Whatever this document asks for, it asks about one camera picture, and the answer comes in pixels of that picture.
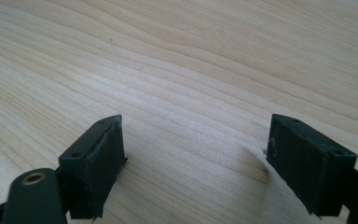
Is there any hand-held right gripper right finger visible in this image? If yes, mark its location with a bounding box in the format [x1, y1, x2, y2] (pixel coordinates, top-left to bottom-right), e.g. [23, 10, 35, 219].
[265, 113, 358, 217]

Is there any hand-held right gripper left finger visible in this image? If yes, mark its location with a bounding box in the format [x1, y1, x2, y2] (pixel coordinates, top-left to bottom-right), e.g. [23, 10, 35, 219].
[58, 114, 128, 220]

